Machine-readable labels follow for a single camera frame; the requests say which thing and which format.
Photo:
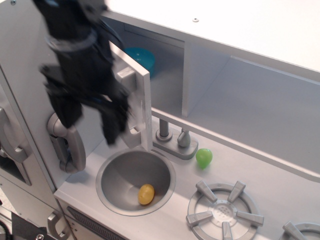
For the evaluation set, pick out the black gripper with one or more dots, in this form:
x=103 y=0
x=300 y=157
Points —
x=85 y=78

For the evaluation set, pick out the grey microwave door handle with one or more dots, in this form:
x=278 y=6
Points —
x=134 y=127

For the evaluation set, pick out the white toy microwave door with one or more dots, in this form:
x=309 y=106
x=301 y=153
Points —
x=121 y=61

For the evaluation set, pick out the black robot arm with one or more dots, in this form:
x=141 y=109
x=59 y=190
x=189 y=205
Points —
x=73 y=24

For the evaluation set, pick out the grey toy telephone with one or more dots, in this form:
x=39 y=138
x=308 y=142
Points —
x=68 y=146

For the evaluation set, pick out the round metal sink bowl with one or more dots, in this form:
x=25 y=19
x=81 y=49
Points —
x=121 y=176

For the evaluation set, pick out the blue plastic bowl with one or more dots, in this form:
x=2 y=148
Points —
x=143 y=57

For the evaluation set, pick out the yellow plastic lemon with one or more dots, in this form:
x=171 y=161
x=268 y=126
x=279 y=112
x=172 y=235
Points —
x=146 y=194

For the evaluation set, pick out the grey toy faucet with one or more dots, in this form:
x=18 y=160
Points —
x=175 y=142

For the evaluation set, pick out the green plastic pear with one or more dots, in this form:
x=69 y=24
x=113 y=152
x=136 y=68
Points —
x=204 y=157

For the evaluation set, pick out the white toy kitchen cabinet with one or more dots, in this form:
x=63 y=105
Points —
x=242 y=76

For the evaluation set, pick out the grey toy stove burner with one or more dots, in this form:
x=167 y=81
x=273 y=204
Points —
x=223 y=211

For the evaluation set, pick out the grey fridge door handle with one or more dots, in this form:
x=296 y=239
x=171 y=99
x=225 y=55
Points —
x=11 y=137

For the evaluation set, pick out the grey oven door handle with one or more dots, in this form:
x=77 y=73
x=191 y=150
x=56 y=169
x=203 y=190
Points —
x=57 y=228

